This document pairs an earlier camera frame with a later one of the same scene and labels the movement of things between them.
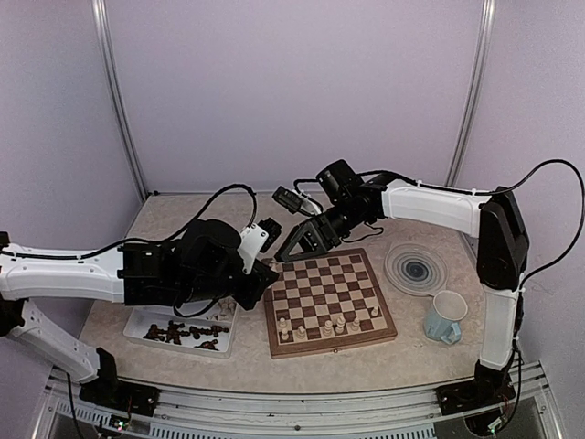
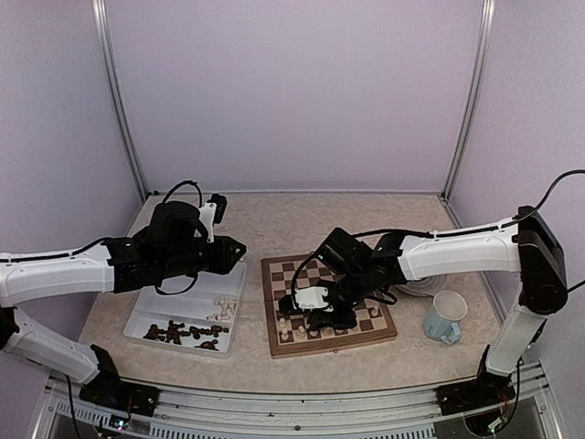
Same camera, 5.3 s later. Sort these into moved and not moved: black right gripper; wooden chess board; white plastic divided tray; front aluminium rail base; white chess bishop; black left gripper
Moved: black left gripper; black right gripper
Not moved: white plastic divided tray; front aluminium rail base; wooden chess board; white chess bishop
